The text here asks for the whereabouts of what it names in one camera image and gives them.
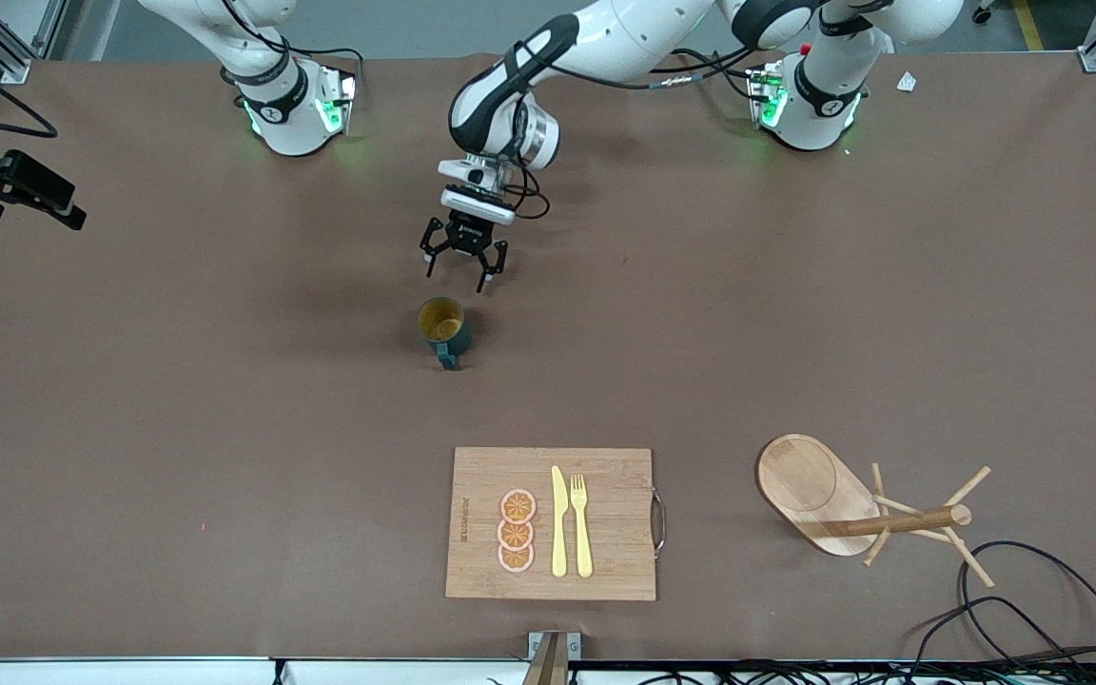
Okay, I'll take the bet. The dark green mug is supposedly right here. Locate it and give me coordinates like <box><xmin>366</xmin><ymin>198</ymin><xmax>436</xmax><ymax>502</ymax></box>
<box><xmin>416</xmin><ymin>296</ymin><xmax>474</xmax><ymax>372</ymax></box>

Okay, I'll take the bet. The yellow plastic knife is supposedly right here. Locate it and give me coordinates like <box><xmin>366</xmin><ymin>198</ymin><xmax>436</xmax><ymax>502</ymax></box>
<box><xmin>550</xmin><ymin>465</ymin><xmax>569</xmax><ymax>578</ymax></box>

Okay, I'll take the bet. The bamboo cutting board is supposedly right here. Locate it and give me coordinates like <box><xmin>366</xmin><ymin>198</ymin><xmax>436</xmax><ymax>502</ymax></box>
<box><xmin>444</xmin><ymin>446</ymin><xmax>658</xmax><ymax>602</ymax></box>

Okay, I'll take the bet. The yellow plastic fork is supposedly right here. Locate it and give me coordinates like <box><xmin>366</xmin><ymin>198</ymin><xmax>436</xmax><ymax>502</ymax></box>
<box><xmin>570</xmin><ymin>474</ymin><xmax>595</xmax><ymax>579</ymax></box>

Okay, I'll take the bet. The wooden mug tree stand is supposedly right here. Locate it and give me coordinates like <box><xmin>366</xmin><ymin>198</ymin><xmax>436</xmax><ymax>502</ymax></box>
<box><xmin>754</xmin><ymin>433</ymin><xmax>995</xmax><ymax>589</ymax></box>

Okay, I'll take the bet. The black base power cable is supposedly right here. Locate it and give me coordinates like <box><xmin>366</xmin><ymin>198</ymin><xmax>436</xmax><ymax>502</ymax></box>
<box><xmin>220</xmin><ymin>0</ymin><xmax>365</xmax><ymax>96</ymax></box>
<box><xmin>667</xmin><ymin>46</ymin><xmax>764</xmax><ymax>101</ymax></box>

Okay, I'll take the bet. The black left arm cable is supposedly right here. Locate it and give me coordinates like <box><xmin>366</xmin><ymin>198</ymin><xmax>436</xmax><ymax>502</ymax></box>
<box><xmin>499</xmin><ymin>43</ymin><xmax>770</xmax><ymax>222</ymax></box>

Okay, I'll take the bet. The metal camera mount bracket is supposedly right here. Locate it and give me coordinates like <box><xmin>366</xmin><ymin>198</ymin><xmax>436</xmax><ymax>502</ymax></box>
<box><xmin>521</xmin><ymin>631</ymin><xmax>583</xmax><ymax>685</ymax></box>

